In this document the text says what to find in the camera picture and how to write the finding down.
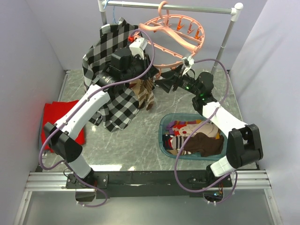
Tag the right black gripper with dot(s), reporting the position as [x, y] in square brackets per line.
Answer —
[170, 76]

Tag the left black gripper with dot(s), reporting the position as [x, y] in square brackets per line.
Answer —
[146, 63]

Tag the brown striped sock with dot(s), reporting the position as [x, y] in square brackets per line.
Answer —
[149, 86]

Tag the pink round clip hanger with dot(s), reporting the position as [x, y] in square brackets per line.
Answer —
[181, 29]

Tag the beige striped sock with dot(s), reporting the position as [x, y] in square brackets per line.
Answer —
[139, 90]

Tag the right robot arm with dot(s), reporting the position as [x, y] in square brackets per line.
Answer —
[243, 141]

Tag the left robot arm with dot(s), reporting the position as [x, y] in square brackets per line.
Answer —
[82, 117]

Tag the black white checkered shirt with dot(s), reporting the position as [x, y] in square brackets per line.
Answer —
[123, 106]

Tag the purple striped sock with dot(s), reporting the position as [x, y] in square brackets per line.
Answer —
[177, 122]

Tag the navy red sock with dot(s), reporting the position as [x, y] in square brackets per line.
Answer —
[172, 142]

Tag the cream white sock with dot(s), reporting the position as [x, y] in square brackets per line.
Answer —
[208, 129]

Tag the teal plastic basket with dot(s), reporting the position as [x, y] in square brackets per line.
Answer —
[198, 147]

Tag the metal clothes rack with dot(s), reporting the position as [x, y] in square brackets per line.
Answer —
[234, 12]

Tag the black base beam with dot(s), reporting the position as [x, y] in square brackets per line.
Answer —
[151, 183]

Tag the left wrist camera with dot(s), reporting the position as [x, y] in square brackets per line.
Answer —
[137, 46]

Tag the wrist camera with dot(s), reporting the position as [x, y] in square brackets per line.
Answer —
[137, 46]
[188, 62]

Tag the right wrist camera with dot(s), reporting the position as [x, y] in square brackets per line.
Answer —
[188, 62]

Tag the blue wire hanger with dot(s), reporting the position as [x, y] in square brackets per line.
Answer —
[113, 11]

